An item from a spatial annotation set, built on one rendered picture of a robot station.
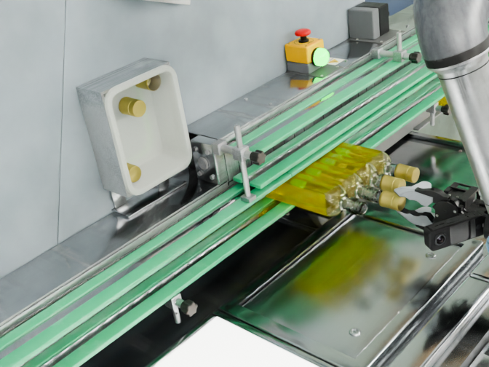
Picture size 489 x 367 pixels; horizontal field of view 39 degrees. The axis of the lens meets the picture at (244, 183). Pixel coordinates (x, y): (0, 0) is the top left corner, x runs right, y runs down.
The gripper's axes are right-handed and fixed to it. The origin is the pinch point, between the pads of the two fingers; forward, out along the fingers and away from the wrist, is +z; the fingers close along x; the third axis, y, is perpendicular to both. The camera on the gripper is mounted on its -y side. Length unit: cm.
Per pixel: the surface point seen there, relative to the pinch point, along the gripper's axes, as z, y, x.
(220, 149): 28.4, -20.3, 14.9
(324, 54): 33.5, 23.0, 20.0
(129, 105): 39, -32, 28
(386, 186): 5.3, 4.1, 0.3
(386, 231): 6.9, 5.7, -12.5
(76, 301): 28, -60, 4
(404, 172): 4.6, 10.1, 0.8
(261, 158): 17.9, -19.6, 15.0
